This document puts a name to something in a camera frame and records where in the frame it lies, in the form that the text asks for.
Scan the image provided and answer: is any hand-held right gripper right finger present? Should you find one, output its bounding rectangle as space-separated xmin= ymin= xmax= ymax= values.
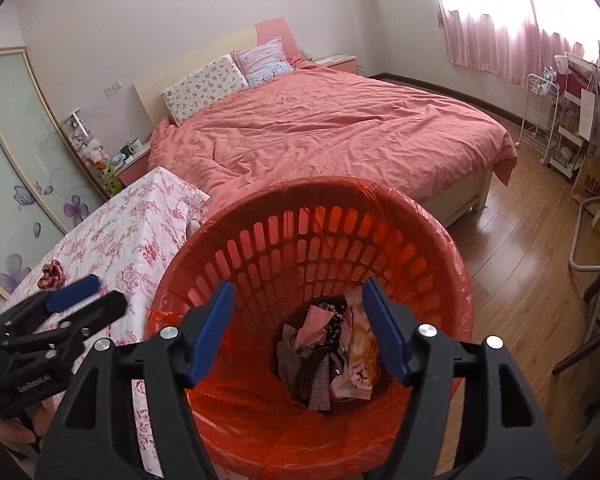
xmin=361 ymin=276 xmax=565 ymax=480

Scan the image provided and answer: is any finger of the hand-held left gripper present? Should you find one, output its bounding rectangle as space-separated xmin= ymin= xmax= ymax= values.
xmin=0 ymin=274 xmax=102 ymax=333
xmin=0 ymin=290 xmax=128 ymax=356

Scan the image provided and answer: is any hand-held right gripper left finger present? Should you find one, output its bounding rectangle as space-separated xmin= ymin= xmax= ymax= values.
xmin=34 ymin=280 xmax=237 ymax=480

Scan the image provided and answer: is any yellow snack packet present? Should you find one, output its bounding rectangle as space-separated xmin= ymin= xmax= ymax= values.
xmin=345 ymin=296 xmax=383 ymax=391

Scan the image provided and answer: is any black floral scrunchie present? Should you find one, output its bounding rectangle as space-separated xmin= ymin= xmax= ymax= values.
xmin=315 ymin=300 xmax=351 ymax=348

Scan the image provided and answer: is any orange plastic laundry basket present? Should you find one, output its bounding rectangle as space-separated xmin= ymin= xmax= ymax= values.
xmin=147 ymin=176 xmax=476 ymax=480

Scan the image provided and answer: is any person's left hand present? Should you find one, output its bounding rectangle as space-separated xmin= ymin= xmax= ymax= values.
xmin=0 ymin=400 xmax=49 ymax=461

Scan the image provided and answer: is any brown plaid scrunchie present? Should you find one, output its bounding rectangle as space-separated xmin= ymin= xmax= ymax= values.
xmin=39 ymin=260 xmax=65 ymax=292

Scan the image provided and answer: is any pink floral tablecloth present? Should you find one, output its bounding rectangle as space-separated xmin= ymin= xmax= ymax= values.
xmin=0 ymin=167 xmax=211 ymax=466

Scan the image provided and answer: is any pink white nightstand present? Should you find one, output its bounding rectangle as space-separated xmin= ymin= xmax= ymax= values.
xmin=314 ymin=55 xmax=358 ymax=76
xmin=114 ymin=152 xmax=153 ymax=188

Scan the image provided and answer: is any plush toy display tube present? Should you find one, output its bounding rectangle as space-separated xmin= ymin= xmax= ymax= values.
xmin=62 ymin=109 xmax=126 ymax=198

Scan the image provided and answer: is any wardrobe with purple flower doors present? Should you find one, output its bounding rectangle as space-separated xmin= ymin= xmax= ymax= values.
xmin=0 ymin=49 xmax=111 ymax=301

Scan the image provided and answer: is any bed with orange duvet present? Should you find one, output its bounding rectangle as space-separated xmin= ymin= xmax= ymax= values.
xmin=150 ymin=57 xmax=518 ymax=216

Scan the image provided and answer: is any bed with cream pink headboard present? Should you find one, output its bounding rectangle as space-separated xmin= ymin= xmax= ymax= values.
xmin=134 ymin=17 xmax=496 ymax=226

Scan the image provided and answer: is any white floral pillow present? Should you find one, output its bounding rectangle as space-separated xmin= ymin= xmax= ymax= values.
xmin=161 ymin=55 xmax=250 ymax=126

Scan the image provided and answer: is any white storage cart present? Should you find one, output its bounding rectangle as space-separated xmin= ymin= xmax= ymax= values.
xmin=550 ymin=52 xmax=600 ymax=181

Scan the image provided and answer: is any brown cardboard box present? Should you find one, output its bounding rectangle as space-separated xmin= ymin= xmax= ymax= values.
xmin=572 ymin=152 xmax=600 ymax=206

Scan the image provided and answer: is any pink striped pillow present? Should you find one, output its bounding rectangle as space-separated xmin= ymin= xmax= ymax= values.
xmin=231 ymin=37 xmax=297 ymax=86

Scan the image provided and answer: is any white paper bag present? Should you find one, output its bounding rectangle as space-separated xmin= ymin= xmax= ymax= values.
xmin=577 ymin=72 xmax=600 ymax=141

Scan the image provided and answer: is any pink curtain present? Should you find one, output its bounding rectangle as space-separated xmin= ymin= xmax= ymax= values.
xmin=427 ymin=0 xmax=588 ymax=88

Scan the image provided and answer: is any white tube frame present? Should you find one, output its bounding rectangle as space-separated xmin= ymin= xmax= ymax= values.
xmin=570 ymin=195 xmax=600 ymax=273

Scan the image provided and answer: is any white wire rack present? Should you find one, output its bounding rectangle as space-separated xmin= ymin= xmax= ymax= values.
xmin=519 ymin=72 xmax=561 ymax=166

